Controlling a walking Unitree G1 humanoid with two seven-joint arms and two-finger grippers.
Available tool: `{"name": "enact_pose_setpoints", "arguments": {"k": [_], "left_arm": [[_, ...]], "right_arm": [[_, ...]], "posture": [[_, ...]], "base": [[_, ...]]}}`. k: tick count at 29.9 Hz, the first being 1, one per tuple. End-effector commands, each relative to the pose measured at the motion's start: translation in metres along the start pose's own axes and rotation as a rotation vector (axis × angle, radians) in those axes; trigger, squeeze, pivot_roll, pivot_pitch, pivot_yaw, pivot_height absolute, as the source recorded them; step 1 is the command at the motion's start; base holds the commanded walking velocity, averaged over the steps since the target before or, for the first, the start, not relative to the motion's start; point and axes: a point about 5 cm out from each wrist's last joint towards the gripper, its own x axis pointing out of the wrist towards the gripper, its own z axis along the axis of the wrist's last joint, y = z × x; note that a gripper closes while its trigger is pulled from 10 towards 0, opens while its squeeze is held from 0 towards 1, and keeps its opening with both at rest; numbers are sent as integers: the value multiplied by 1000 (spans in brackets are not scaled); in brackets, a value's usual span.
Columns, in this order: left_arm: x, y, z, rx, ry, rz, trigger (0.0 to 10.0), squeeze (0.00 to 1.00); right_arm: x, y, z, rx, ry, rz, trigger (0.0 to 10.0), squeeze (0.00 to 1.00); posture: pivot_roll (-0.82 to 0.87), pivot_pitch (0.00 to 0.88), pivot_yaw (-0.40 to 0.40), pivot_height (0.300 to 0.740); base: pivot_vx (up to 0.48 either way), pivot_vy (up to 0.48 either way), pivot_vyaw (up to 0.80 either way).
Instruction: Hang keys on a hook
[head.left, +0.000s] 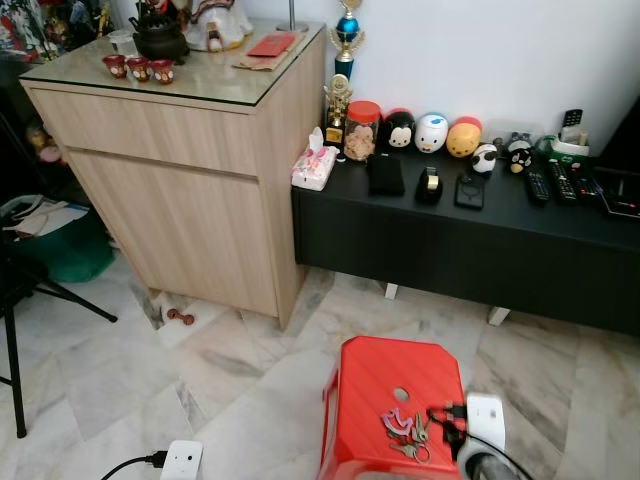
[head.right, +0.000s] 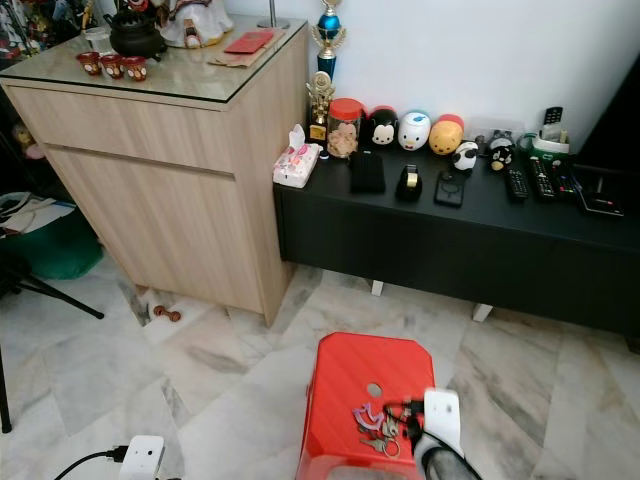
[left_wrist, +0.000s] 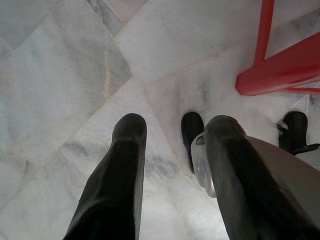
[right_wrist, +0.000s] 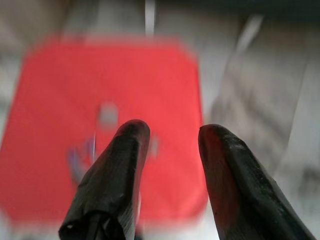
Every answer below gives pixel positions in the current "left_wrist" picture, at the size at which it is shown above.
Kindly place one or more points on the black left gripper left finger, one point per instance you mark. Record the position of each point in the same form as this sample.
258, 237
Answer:
117, 187

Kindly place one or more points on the black robot foot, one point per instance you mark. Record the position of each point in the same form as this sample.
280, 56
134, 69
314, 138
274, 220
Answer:
296, 127
191, 127

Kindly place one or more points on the black robot left foot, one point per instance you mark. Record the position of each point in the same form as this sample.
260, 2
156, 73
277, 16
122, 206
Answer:
191, 127

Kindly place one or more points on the red plastic stool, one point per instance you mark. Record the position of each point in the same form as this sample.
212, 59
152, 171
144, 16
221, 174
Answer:
275, 72

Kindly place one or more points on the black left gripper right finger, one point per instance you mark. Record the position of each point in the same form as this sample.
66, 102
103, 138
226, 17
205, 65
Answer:
232, 175

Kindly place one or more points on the black robot right foot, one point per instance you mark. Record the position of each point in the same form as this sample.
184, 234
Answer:
296, 127

